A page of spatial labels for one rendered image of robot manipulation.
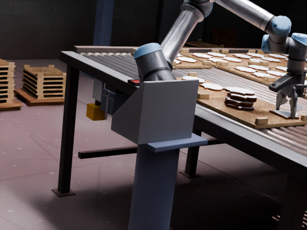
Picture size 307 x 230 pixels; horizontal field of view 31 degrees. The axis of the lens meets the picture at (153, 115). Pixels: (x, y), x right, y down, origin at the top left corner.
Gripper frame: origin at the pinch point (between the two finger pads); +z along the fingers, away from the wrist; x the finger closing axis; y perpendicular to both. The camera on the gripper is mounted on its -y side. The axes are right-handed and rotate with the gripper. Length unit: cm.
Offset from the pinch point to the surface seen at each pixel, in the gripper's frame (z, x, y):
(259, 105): 0.7, 17.1, 0.0
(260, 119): -1.8, -10.7, -21.9
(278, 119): 0.6, -4.6, -6.6
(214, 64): 1, 108, 37
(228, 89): -6.4, 20.6, -16.5
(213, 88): -0.5, 43.5, -8.2
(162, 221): 41, -4, -59
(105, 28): 34, 465, 120
